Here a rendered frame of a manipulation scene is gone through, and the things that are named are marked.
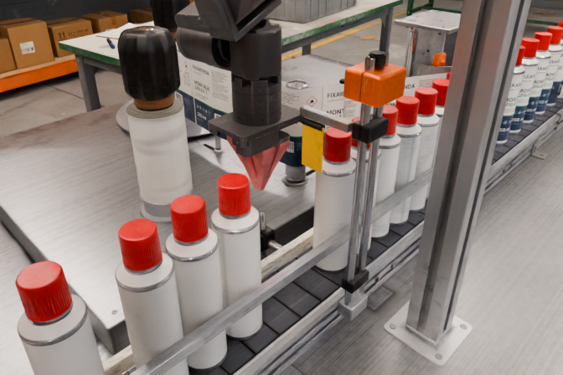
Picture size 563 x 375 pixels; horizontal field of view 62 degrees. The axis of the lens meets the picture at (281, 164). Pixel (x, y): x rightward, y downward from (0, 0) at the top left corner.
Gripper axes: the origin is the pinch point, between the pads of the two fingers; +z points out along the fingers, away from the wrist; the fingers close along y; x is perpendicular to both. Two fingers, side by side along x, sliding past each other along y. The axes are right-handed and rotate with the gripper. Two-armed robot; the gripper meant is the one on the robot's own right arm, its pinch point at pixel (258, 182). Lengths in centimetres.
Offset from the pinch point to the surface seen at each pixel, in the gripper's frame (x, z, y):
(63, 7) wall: -448, 56, -159
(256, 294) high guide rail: 9.9, 5.7, 9.7
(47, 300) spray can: 7.6, -5.1, 28.6
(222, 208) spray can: 6.0, -4.0, 10.6
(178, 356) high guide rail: 10.1, 6.1, 20.1
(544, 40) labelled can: 8, -6, -77
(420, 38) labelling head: -5.6, -9.2, -47.5
